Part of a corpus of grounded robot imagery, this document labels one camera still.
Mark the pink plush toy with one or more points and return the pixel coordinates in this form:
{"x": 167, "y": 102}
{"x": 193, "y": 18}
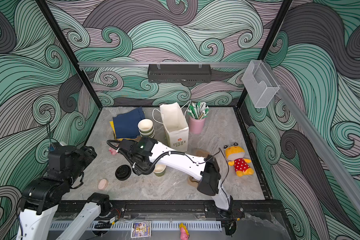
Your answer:
{"x": 113, "y": 151}

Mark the stack of paper cups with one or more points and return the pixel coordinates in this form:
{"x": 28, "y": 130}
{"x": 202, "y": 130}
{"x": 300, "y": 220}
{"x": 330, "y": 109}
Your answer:
{"x": 146, "y": 128}

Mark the pink yellow small toy figure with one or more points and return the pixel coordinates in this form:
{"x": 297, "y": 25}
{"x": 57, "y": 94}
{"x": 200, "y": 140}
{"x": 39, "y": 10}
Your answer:
{"x": 184, "y": 232}

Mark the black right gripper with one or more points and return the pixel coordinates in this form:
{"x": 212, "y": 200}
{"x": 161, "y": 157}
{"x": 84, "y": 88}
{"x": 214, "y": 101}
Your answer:
{"x": 136, "y": 167}

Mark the yellow plush doll red dress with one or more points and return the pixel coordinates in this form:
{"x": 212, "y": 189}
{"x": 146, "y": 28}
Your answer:
{"x": 235, "y": 156}

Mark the brown pulp cup carrier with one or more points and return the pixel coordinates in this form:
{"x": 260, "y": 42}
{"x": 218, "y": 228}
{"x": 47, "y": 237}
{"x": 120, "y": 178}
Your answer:
{"x": 194, "y": 178}

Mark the navy blue napkin stack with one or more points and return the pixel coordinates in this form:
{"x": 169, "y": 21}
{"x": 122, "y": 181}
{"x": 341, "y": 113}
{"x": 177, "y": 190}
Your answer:
{"x": 126, "y": 125}

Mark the aluminium wall rail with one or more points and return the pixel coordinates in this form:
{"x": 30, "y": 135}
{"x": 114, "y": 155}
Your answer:
{"x": 126, "y": 64}

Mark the colourful picture card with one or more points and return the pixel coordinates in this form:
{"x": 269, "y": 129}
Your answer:
{"x": 141, "y": 229}

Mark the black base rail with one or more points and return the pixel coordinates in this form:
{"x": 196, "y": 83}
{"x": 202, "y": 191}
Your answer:
{"x": 203, "y": 208}

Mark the white green paper takeout bag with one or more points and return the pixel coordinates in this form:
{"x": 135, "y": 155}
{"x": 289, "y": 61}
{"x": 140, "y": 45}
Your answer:
{"x": 173, "y": 119}

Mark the black wall shelf tray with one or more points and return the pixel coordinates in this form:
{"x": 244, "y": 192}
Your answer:
{"x": 179, "y": 74}

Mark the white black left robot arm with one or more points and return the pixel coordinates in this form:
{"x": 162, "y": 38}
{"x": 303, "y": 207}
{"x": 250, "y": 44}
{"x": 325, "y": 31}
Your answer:
{"x": 41, "y": 197}

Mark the pink oval soap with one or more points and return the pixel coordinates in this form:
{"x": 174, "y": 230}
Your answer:
{"x": 103, "y": 183}

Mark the green white paper cup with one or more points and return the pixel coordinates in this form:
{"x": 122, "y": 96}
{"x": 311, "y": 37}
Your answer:
{"x": 160, "y": 170}

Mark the clear acrylic wall holder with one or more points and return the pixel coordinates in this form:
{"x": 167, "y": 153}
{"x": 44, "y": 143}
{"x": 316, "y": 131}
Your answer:
{"x": 260, "y": 82}

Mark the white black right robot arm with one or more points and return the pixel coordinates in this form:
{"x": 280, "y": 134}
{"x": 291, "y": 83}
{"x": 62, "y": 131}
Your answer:
{"x": 210, "y": 184}

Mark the pink metal straw bucket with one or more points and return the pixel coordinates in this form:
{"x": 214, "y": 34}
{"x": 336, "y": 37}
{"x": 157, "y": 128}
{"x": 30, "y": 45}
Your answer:
{"x": 196, "y": 126}

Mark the green white wrapped straws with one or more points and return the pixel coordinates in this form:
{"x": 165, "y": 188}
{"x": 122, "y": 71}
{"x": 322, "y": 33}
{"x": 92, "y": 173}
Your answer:
{"x": 198, "y": 111}

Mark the black coffee cup lid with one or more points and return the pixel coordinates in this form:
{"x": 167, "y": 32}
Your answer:
{"x": 123, "y": 172}

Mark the yellow napkin stack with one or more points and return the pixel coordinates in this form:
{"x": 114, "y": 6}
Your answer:
{"x": 119, "y": 139}

